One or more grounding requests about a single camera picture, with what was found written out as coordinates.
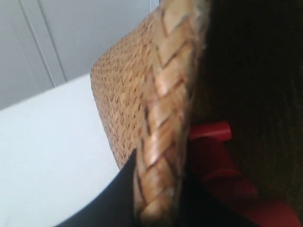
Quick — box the brown woven wicker basket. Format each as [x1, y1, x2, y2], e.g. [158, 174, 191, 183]
[90, 0, 303, 224]

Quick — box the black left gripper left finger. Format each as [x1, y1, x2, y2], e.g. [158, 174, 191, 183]
[58, 149, 137, 227]

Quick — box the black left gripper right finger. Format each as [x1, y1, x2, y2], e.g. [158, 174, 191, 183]
[176, 137, 258, 227]

